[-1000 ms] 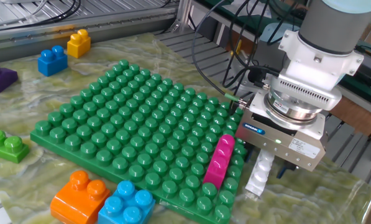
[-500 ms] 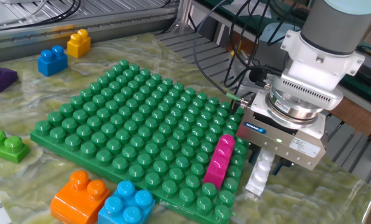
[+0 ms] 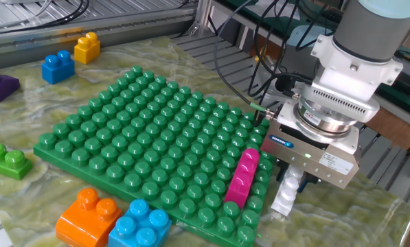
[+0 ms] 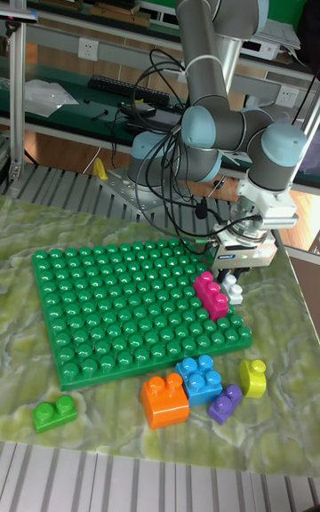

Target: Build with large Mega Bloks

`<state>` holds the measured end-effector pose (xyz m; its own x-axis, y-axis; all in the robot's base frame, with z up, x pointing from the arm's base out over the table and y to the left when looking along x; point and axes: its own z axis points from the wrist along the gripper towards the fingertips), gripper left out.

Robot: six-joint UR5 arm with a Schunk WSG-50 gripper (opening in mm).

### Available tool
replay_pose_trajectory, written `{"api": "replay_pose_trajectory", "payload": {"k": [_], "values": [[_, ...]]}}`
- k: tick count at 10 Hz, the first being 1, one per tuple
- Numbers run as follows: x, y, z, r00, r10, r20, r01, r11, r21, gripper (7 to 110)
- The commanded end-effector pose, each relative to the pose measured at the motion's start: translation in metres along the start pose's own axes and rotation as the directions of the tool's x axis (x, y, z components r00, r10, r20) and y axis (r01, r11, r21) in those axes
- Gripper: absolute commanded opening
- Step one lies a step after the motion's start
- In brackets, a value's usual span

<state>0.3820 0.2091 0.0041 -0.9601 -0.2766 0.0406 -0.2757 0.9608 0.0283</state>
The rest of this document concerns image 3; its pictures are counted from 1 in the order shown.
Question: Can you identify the yellow plastic clip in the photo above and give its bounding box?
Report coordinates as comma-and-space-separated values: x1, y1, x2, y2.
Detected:
255, 46, 268, 63

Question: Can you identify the green marble patterned mat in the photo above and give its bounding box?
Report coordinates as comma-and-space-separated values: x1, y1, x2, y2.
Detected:
0, 36, 410, 247

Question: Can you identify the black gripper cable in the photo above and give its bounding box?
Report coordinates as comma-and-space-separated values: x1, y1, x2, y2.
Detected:
247, 0, 314, 126

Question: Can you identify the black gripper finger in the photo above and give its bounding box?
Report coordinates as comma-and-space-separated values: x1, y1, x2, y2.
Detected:
275, 163, 290, 183
297, 172, 321, 193

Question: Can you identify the orange two-stud block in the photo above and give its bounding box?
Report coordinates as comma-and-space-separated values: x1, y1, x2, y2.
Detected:
55, 187, 123, 247

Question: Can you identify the bright green two-stud block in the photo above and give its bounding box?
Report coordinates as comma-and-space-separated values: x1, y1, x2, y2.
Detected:
0, 143, 34, 181

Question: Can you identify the blue two-stud block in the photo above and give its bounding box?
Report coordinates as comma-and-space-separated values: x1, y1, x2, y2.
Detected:
41, 50, 76, 85

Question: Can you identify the pink three-stud block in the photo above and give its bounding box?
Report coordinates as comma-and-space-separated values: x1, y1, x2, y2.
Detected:
224, 148, 260, 209

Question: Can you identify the white four-stud block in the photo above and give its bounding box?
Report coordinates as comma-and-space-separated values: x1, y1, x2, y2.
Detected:
270, 164, 304, 217

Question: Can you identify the aluminium profile rail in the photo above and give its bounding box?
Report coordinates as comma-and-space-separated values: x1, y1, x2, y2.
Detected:
0, 19, 205, 69

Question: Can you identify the light blue four-stud block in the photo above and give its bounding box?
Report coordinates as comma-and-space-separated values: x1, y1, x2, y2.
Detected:
107, 198, 173, 247

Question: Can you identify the large green studded baseplate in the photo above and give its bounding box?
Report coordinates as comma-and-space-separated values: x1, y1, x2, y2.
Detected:
32, 64, 274, 247

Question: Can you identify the yellow two-stud block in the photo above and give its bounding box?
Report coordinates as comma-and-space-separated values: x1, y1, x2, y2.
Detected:
73, 32, 101, 65

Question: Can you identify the aluminium frame beam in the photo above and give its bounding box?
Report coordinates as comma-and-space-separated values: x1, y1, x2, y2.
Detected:
187, 0, 215, 37

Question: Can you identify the silver Schunk gripper body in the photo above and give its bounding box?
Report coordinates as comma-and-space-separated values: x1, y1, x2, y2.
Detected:
260, 99, 362, 189

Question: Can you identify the black cable green connector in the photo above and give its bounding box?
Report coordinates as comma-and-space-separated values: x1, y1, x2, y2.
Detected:
213, 0, 277, 119

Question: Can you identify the black table cable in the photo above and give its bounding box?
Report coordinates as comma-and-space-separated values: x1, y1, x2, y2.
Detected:
0, 0, 95, 35

